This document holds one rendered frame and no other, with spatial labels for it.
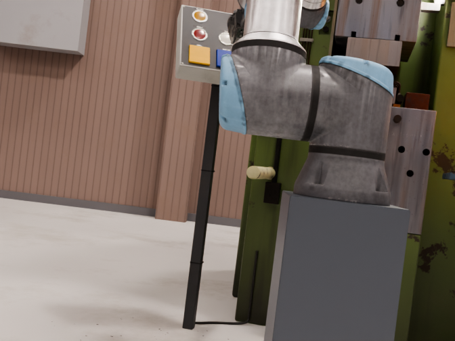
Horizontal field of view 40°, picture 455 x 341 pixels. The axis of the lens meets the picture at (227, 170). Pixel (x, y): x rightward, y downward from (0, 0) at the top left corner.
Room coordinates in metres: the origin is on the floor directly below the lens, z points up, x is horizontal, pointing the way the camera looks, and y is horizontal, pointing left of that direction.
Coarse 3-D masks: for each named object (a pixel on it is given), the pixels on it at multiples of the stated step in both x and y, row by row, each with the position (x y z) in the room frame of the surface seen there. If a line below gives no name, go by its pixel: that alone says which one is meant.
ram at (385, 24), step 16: (352, 0) 2.38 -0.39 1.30; (368, 0) 2.37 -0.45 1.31; (384, 0) 2.36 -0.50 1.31; (400, 0) 2.35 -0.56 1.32; (416, 0) 2.34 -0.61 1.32; (352, 16) 2.38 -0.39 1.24; (368, 16) 2.37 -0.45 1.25; (384, 16) 2.36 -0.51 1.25; (400, 16) 2.35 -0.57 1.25; (416, 16) 2.34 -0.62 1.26; (336, 32) 2.39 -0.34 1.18; (352, 32) 2.41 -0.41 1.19; (368, 32) 2.37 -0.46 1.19; (384, 32) 2.36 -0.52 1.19; (400, 32) 2.35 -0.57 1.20; (416, 32) 2.33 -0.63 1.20
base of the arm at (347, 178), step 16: (320, 160) 1.21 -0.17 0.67; (336, 160) 1.19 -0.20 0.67; (352, 160) 1.18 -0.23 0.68; (368, 160) 1.19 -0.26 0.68; (384, 160) 1.23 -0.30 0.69; (304, 176) 1.22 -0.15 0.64; (320, 176) 1.20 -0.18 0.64; (336, 176) 1.18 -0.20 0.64; (352, 176) 1.17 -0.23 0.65; (368, 176) 1.18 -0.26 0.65; (384, 176) 1.21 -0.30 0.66; (304, 192) 1.21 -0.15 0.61; (320, 192) 1.18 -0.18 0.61; (336, 192) 1.17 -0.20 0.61; (352, 192) 1.16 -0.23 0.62; (368, 192) 1.17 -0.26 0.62; (384, 192) 1.19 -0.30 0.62
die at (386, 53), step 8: (352, 40) 2.38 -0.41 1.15; (360, 40) 2.37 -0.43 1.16; (368, 40) 2.37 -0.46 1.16; (376, 40) 2.36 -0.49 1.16; (384, 40) 2.36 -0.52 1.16; (352, 48) 2.38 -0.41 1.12; (360, 48) 2.37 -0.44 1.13; (368, 48) 2.37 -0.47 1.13; (376, 48) 2.36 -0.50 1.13; (384, 48) 2.36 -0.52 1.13; (392, 48) 2.35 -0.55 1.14; (400, 48) 2.35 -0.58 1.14; (352, 56) 2.38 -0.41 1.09; (360, 56) 2.37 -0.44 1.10; (368, 56) 2.37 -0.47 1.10; (376, 56) 2.36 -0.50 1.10; (384, 56) 2.36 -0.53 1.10; (392, 56) 2.35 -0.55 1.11; (400, 56) 2.34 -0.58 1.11; (384, 64) 2.36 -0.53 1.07; (392, 64) 2.35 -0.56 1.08; (392, 72) 2.49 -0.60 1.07
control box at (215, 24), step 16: (192, 16) 2.32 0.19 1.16; (208, 16) 2.34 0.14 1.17; (224, 16) 2.37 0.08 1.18; (192, 32) 2.29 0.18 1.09; (208, 32) 2.31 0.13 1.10; (224, 32) 2.32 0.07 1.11; (176, 48) 2.33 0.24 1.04; (224, 48) 2.29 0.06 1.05; (176, 64) 2.28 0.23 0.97; (192, 64) 2.22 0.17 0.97; (192, 80) 2.28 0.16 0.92; (208, 80) 2.28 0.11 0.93
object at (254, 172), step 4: (248, 168) 2.14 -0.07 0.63; (252, 168) 2.13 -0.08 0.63; (256, 168) 2.13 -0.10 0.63; (260, 168) 2.17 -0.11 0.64; (264, 168) 2.28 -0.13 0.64; (268, 168) 2.39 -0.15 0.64; (272, 168) 2.52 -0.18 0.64; (248, 172) 2.13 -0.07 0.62; (252, 172) 2.13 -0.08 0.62; (256, 172) 2.13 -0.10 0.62; (260, 172) 2.14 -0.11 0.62; (264, 172) 2.24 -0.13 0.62; (268, 172) 2.34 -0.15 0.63; (272, 172) 2.46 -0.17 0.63; (248, 176) 2.14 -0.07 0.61; (252, 176) 2.13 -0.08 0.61; (256, 176) 2.13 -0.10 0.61; (260, 176) 2.17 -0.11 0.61; (264, 176) 2.26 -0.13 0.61; (268, 176) 2.37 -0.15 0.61; (272, 176) 2.48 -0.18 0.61
